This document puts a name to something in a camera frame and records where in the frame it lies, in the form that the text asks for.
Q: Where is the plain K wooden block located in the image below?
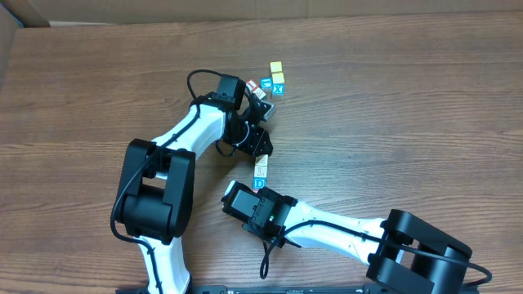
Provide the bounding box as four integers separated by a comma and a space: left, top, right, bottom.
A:
255, 154, 269, 167

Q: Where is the blue P wooden block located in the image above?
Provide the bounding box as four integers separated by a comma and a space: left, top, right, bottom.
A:
254, 165, 268, 178

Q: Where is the blue D wooden block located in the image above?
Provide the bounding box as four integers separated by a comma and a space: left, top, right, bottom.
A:
253, 177, 267, 192

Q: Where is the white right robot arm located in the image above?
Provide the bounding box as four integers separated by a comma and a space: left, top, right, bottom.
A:
223, 189, 472, 293

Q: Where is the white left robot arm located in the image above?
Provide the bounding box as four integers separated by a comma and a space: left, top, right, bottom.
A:
110, 92, 275, 293

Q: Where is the plain W wooden block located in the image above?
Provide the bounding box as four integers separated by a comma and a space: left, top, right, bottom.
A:
253, 87, 266, 100

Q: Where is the red I wooden block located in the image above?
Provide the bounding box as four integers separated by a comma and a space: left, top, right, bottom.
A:
246, 79, 258, 92

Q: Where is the blue X wooden block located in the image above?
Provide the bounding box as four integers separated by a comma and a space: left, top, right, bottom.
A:
271, 83, 285, 99

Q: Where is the blue L wooden block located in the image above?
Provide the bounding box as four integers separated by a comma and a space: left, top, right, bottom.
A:
260, 77, 273, 91

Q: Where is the yellow C wooden block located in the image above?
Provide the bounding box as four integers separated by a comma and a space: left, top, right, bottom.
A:
271, 72, 285, 84

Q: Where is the yellow G wooden block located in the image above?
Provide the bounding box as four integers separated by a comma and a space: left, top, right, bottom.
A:
270, 61, 283, 74

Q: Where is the cardboard back panel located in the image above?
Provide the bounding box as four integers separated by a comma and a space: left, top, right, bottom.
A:
1, 0, 522, 27

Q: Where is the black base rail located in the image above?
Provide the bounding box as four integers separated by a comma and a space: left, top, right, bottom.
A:
116, 282, 480, 294

